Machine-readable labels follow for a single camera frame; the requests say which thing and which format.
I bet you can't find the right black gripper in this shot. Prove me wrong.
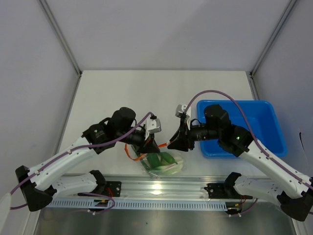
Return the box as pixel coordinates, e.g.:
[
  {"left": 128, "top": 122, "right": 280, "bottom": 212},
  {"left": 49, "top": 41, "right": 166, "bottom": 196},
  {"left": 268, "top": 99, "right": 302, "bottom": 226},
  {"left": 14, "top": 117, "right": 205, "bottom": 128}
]
[{"left": 168, "top": 118, "right": 221, "bottom": 152}]

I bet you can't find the clear zip bag orange zipper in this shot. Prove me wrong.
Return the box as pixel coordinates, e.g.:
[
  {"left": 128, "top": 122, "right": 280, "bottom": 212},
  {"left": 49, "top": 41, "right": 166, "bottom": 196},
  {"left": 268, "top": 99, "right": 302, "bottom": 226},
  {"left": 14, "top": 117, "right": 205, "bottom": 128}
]
[{"left": 124, "top": 144, "right": 186, "bottom": 178}]

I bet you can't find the green lettuce head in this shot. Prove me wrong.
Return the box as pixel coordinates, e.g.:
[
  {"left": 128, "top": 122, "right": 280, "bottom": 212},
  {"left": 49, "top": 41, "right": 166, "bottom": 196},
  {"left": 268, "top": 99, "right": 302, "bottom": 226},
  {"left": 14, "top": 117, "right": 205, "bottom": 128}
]
[{"left": 148, "top": 157, "right": 184, "bottom": 176}]

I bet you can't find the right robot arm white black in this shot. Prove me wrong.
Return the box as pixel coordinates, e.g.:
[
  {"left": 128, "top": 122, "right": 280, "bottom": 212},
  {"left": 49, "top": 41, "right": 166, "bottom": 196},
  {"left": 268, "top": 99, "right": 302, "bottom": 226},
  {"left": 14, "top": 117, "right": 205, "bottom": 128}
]
[{"left": 168, "top": 104, "right": 313, "bottom": 222}]

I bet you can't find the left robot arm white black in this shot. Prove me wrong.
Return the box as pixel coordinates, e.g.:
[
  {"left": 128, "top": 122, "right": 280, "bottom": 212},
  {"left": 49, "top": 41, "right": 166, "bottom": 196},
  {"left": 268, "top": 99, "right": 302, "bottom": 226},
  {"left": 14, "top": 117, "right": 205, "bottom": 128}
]
[{"left": 15, "top": 107, "right": 161, "bottom": 212}]

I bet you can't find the blue plastic bin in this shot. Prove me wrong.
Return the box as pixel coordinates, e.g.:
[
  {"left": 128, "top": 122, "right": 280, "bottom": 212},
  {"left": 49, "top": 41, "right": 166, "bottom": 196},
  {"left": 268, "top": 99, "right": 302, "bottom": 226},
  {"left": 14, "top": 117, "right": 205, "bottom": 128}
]
[{"left": 197, "top": 100, "right": 288, "bottom": 159}]

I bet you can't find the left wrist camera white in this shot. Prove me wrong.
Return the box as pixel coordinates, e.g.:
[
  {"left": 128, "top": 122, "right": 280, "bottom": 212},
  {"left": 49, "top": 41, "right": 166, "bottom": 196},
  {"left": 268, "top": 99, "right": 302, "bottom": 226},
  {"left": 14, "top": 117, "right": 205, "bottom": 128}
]
[{"left": 145, "top": 118, "right": 161, "bottom": 140}]

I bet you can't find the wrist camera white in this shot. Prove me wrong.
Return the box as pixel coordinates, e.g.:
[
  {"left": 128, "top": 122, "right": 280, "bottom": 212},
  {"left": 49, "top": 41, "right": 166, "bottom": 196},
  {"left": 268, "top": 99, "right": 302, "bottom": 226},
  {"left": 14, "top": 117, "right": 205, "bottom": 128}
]
[
  {"left": 175, "top": 104, "right": 192, "bottom": 130},
  {"left": 145, "top": 118, "right": 161, "bottom": 140}
]

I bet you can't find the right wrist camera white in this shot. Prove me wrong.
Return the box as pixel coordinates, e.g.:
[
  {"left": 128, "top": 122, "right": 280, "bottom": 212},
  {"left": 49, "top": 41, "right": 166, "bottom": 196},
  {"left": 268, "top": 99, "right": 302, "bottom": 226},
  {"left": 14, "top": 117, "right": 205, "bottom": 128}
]
[{"left": 175, "top": 104, "right": 192, "bottom": 130}]

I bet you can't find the aluminium mounting rail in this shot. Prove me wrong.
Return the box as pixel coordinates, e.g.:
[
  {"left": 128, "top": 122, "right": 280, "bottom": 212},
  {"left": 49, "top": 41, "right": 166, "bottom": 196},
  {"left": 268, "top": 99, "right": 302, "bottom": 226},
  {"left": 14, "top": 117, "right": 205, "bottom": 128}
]
[{"left": 56, "top": 173, "right": 300, "bottom": 203}]

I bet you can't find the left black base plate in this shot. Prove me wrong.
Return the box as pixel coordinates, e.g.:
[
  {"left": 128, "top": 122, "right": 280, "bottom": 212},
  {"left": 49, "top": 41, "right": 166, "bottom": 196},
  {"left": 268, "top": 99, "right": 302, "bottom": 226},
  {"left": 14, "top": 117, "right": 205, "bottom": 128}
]
[{"left": 103, "top": 181, "right": 122, "bottom": 197}]

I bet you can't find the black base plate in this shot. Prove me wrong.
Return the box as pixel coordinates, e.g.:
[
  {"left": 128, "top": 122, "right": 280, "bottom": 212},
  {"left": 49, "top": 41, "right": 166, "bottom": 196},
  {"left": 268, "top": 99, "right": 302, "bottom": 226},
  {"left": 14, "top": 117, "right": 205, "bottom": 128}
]
[
  {"left": 103, "top": 181, "right": 122, "bottom": 197},
  {"left": 204, "top": 183, "right": 253, "bottom": 199}
]

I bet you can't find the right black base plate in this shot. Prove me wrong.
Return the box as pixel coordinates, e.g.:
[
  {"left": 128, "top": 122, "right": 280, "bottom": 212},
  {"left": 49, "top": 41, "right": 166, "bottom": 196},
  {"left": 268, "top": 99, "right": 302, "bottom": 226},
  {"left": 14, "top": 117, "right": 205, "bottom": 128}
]
[{"left": 204, "top": 183, "right": 253, "bottom": 199}]

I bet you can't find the white slotted cable duct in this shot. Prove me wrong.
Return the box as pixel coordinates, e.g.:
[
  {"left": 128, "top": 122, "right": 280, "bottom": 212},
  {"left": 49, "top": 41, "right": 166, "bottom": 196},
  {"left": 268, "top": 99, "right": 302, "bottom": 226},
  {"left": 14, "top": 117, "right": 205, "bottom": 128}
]
[{"left": 48, "top": 198, "right": 227, "bottom": 212}]

